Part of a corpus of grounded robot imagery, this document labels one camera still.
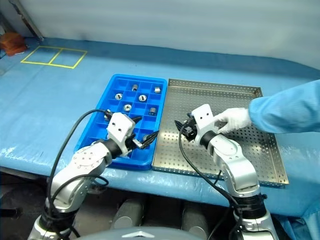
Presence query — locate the person's blue gown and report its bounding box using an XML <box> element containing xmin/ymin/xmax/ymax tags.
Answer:
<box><xmin>284</xmin><ymin>204</ymin><xmax>320</xmax><ymax>240</ymax></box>

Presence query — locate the grey robot torso with logo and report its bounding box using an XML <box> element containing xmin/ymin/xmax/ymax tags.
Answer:
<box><xmin>77</xmin><ymin>226</ymin><xmax>226</xmax><ymax>240</ymax></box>

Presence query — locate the grey metal frame bar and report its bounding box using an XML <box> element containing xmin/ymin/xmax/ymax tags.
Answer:
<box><xmin>8</xmin><ymin>0</ymin><xmax>45</xmax><ymax>42</ymax></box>

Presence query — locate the orange brown object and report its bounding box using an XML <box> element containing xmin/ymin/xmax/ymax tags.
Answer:
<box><xmin>0</xmin><ymin>32</ymin><xmax>27</xmax><ymax>57</ymax></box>

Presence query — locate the person's white gloved hand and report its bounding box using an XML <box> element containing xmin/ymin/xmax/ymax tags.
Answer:
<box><xmin>212</xmin><ymin>107</ymin><xmax>253</xmax><ymax>135</ymax></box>

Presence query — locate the perforated steel tray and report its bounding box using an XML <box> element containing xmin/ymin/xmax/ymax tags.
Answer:
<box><xmin>151</xmin><ymin>78</ymin><xmax>290</xmax><ymax>189</ymax></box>

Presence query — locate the dark grey rounded cylinder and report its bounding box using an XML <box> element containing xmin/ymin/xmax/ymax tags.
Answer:
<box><xmin>109</xmin><ymin>198</ymin><xmax>146</xmax><ymax>230</ymax></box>
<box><xmin>181</xmin><ymin>202</ymin><xmax>210</xmax><ymax>240</ymax></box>

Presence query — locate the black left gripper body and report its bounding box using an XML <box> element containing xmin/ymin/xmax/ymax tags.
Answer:
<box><xmin>124</xmin><ymin>136</ymin><xmax>144</xmax><ymax>152</ymax></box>

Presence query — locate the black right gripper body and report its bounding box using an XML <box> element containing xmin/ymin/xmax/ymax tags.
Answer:
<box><xmin>181</xmin><ymin>116</ymin><xmax>200</xmax><ymax>142</ymax></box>

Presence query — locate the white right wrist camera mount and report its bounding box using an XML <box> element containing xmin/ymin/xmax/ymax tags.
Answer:
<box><xmin>191</xmin><ymin>103</ymin><xmax>221</xmax><ymax>146</ymax></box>

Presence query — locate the blue plastic compartment tray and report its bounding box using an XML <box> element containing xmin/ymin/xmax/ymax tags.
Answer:
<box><xmin>73</xmin><ymin>73</ymin><xmax>168</xmax><ymax>171</ymax></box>

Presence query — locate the blue plastic table cover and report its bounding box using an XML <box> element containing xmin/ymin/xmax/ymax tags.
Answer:
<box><xmin>0</xmin><ymin>37</ymin><xmax>320</xmax><ymax>218</ymax></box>

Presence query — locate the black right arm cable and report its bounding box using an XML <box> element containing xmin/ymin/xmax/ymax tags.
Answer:
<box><xmin>178</xmin><ymin>124</ymin><xmax>245</xmax><ymax>240</ymax></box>

